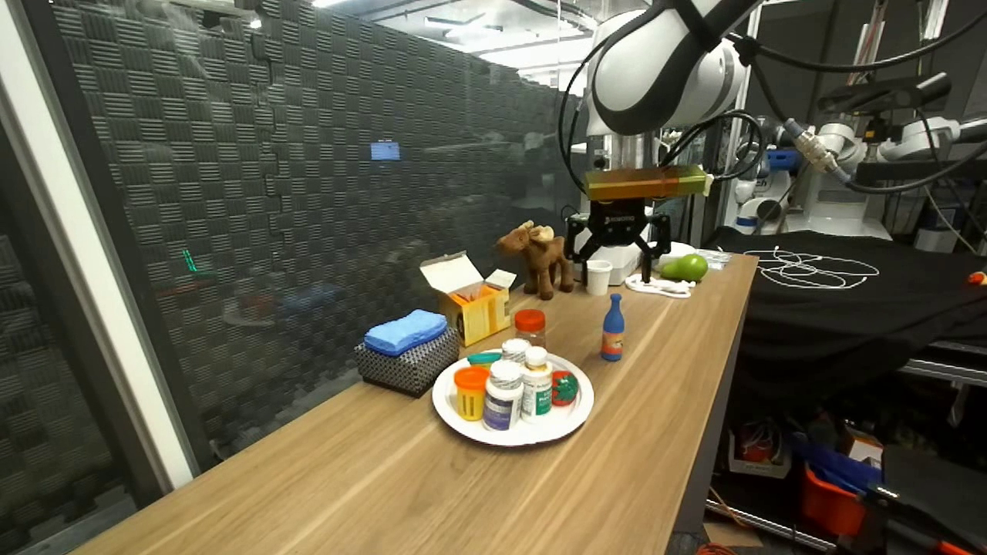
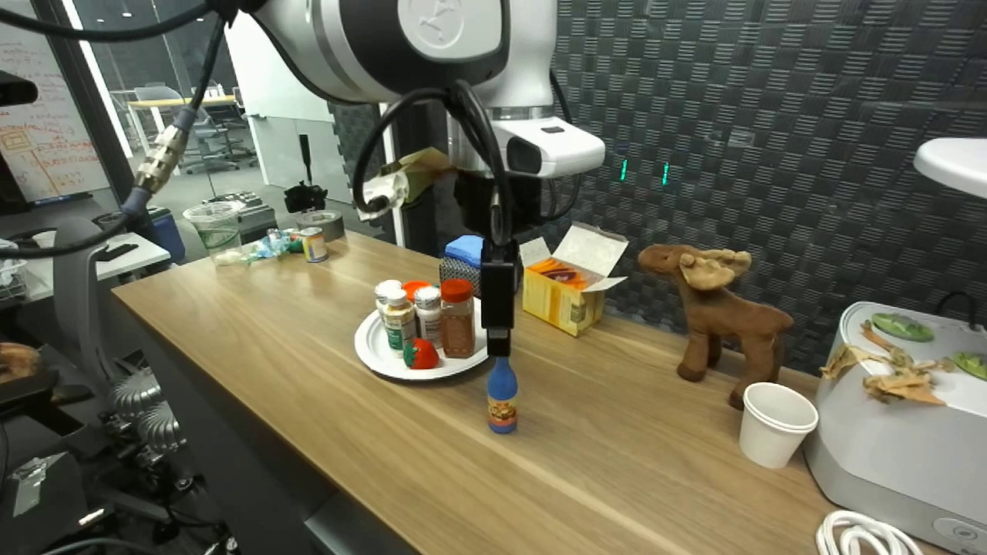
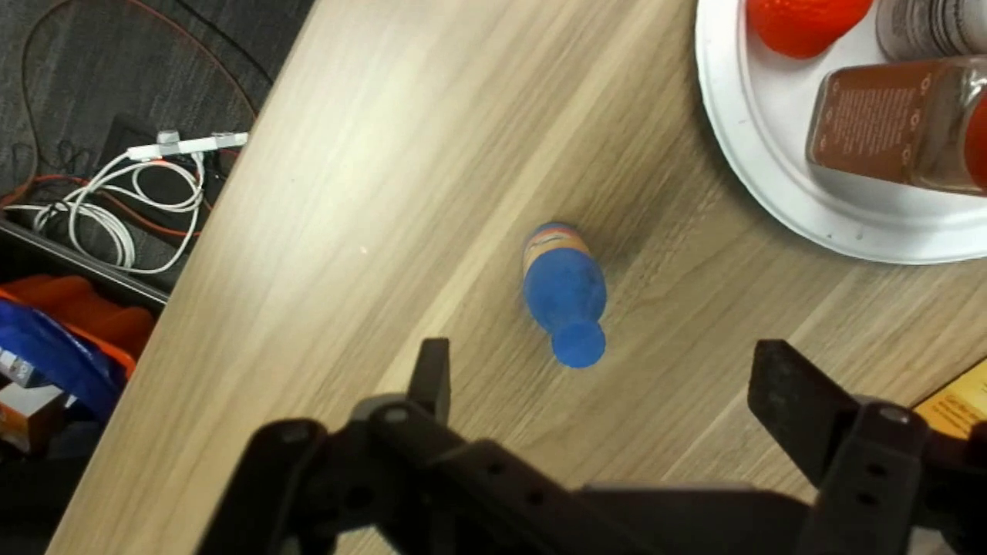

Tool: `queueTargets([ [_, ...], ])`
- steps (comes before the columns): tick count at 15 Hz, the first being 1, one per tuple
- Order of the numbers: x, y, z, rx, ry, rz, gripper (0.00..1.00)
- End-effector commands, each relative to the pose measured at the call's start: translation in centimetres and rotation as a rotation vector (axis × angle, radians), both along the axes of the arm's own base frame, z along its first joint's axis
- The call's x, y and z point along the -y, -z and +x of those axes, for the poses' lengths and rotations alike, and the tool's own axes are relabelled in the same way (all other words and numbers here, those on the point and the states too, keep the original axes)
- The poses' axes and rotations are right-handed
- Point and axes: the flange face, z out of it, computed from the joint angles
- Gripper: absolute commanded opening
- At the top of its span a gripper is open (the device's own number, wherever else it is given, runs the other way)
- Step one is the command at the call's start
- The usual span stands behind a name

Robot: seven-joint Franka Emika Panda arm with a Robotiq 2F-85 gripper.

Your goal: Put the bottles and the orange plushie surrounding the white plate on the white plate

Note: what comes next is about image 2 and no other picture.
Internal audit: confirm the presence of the gray woven basket box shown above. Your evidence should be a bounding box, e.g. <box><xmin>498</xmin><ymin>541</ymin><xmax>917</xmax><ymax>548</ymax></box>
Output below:
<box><xmin>437</xmin><ymin>255</ymin><xmax>488</xmax><ymax>303</ymax></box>

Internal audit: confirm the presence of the black clamp on rod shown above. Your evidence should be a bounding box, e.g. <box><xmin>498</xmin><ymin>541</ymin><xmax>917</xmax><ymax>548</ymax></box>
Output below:
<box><xmin>279</xmin><ymin>132</ymin><xmax>333</xmax><ymax>215</ymax></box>

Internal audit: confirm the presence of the black stand pole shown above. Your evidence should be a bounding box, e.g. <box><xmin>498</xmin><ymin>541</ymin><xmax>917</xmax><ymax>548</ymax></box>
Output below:
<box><xmin>28</xmin><ymin>0</ymin><xmax>158</xmax><ymax>240</ymax></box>

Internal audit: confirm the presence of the crumpled clear plastic bag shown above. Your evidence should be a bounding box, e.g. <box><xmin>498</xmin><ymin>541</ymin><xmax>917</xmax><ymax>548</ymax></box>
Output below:
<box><xmin>211</xmin><ymin>225</ymin><xmax>302</xmax><ymax>272</ymax></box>

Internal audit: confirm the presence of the white bottle green label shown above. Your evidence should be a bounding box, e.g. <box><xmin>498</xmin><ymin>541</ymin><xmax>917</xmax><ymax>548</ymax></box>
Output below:
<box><xmin>380</xmin><ymin>294</ymin><xmax>418</xmax><ymax>353</ymax></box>

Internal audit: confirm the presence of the white paper cup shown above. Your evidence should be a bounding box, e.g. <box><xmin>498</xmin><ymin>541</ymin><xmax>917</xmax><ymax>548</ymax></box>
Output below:
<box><xmin>737</xmin><ymin>380</ymin><xmax>823</xmax><ymax>476</ymax></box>

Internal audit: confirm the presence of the brown moose plush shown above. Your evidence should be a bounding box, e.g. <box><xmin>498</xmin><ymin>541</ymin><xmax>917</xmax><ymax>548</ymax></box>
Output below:
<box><xmin>634</xmin><ymin>240</ymin><xmax>798</xmax><ymax>414</ymax></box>

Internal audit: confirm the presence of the silver tripod head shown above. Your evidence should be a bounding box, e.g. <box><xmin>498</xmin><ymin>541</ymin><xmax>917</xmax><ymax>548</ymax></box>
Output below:
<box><xmin>99</xmin><ymin>366</ymin><xmax>192</xmax><ymax>469</ymax></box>

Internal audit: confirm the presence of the whiteboard with writing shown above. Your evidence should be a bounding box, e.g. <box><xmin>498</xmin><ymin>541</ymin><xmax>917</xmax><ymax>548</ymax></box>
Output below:
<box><xmin>0</xmin><ymin>18</ymin><xmax>103</xmax><ymax>207</ymax></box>

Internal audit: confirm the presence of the white bottle silver cap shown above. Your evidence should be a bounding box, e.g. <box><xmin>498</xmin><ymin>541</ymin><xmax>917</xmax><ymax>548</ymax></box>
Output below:
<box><xmin>409</xmin><ymin>283</ymin><xmax>448</xmax><ymax>348</ymax></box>

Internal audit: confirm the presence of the blue bin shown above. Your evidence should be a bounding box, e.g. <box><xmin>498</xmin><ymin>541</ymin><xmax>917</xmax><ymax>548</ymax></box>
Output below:
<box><xmin>141</xmin><ymin>203</ymin><xmax>192</xmax><ymax>265</ymax></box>

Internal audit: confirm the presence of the small blue bottle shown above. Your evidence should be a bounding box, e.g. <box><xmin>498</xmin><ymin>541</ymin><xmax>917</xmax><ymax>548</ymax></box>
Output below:
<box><xmin>485</xmin><ymin>353</ymin><xmax>520</xmax><ymax>437</ymax></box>

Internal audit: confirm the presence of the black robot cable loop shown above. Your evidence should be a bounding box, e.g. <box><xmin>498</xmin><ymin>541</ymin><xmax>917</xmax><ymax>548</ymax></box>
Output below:
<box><xmin>350</xmin><ymin>83</ymin><xmax>519</xmax><ymax>249</ymax></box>

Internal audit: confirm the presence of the glass jar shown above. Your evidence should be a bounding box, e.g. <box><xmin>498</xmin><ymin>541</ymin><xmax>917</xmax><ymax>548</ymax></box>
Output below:
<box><xmin>294</xmin><ymin>210</ymin><xmax>347</xmax><ymax>265</ymax></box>

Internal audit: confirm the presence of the blue sponge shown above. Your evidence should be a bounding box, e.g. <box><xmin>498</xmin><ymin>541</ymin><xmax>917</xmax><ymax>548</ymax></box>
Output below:
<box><xmin>445</xmin><ymin>232</ymin><xmax>488</xmax><ymax>269</ymax></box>

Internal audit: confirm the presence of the yellow cardboard box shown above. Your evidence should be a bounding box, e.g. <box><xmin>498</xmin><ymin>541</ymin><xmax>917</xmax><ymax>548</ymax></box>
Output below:
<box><xmin>519</xmin><ymin>223</ymin><xmax>633</xmax><ymax>339</ymax></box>

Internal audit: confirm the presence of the white gray appliance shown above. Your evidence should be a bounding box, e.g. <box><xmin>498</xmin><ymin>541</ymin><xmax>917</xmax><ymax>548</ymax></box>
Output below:
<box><xmin>806</xmin><ymin>298</ymin><xmax>987</xmax><ymax>555</ymax></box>

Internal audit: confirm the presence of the white round plate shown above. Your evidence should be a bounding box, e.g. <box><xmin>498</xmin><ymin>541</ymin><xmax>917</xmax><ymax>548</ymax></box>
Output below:
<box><xmin>350</xmin><ymin>305</ymin><xmax>494</xmax><ymax>384</ymax></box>

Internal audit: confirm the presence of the black cable metal connector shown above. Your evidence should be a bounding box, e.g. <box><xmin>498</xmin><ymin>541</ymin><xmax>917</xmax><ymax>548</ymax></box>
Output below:
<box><xmin>0</xmin><ymin>0</ymin><xmax>240</xmax><ymax>258</ymax></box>

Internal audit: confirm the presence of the translucent white bucket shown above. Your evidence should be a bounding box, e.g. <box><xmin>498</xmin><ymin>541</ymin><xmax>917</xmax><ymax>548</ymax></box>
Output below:
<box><xmin>181</xmin><ymin>198</ymin><xmax>250</xmax><ymax>255</ymax></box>

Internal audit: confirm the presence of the coiled white cable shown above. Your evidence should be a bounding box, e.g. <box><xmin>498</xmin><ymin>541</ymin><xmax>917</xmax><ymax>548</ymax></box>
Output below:
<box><xmin>815</xmin><ymin>507</ymin><xmax>923</xmax><ymax>555</ymax></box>

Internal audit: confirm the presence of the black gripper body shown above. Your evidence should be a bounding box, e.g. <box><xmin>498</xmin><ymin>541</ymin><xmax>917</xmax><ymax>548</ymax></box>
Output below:
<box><xmin>450</xmin><ymin>166</ymin><xmax>565</xmax><ymax>272</ymax></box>

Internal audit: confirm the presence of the spice jar orange lid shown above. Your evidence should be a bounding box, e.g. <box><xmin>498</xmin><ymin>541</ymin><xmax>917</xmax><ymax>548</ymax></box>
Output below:
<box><xmin>437</xmin><ymin>274</ymin><xmax>481</xmax><ymax>361</ymax></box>

